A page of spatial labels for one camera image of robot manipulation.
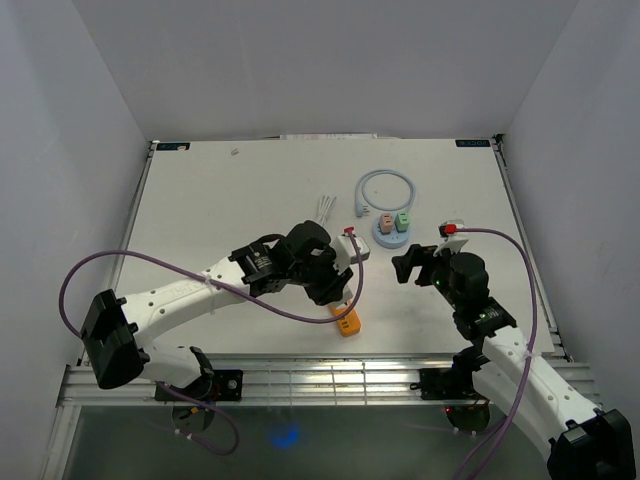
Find papers at table back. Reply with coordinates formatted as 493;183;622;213
278;133;378;141

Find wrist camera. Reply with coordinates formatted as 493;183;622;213
330;227;370;271
434;219;469;256

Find orange power strip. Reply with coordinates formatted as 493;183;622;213
329;305;361;337

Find aluminium front rail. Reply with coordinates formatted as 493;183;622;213
55;362;601;407

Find brown pink plug adapter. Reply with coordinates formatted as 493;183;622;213
379;213;395;235

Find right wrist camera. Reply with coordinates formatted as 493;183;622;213
434;219;469;256

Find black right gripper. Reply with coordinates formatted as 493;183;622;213
391;241;462;310

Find dark table corner label left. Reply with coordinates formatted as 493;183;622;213
155;142;191;151

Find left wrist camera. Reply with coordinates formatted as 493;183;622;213
330;227;370;271

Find dark table corner label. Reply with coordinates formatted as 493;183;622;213
455;139;491;148
155;142;191;151

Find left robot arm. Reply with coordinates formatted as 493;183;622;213
80;221;369;400

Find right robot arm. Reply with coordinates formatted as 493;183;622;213
392;244;636;479

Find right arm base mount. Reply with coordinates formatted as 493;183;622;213
409;367;483;400

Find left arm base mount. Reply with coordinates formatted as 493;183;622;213
154;369;244;402

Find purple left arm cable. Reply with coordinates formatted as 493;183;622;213
57;229;365;456

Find blue round power socket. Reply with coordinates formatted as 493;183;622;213
371;222;412;250

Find white power strip cable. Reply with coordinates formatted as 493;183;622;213
314;194;338;224

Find white cube charger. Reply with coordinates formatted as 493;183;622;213
329;285;353;308

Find green plug adapter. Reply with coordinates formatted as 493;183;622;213
395;212;410;233

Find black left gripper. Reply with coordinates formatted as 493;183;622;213
288;243;353;306

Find dark table corner label right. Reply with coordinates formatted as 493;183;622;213
455;139;491;148

